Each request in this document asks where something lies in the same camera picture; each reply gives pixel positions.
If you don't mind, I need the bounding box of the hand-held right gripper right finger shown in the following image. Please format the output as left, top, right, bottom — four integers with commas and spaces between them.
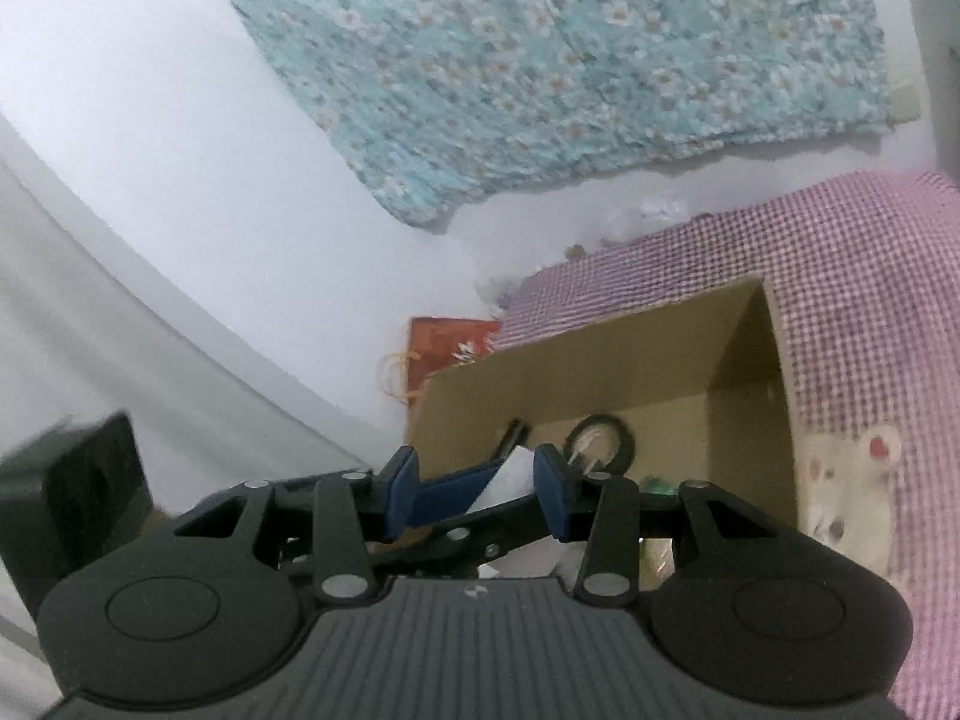
534, 444, 803, 605

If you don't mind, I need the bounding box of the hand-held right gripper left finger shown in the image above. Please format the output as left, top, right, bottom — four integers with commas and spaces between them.
172, 446, 419, 605

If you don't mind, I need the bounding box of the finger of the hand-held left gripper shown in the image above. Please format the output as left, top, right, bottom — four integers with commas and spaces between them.
490, 418, 530, 460
371, 463, 545, 578

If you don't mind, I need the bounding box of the white supplement bottle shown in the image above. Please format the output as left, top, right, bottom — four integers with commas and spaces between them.
471, 448, 582, 580

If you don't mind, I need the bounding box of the black tape roll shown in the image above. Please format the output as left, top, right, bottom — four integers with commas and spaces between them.
562, 414, 638, 477

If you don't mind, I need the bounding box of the brown cardboard box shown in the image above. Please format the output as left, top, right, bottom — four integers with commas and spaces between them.
405, 276, 800, 586

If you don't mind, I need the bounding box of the red gift bag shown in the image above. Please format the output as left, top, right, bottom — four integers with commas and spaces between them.
381, 317, 502, 402

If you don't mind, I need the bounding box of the crumpled plastic bag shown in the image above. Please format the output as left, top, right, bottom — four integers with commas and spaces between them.
476, 270, 526, 312

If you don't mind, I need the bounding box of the purple checkered tablecloth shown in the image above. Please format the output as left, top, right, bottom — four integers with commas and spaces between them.
491, 169, 960, 720

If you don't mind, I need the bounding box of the teal floral cloth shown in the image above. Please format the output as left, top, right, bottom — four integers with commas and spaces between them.
187, 0, 893, 230

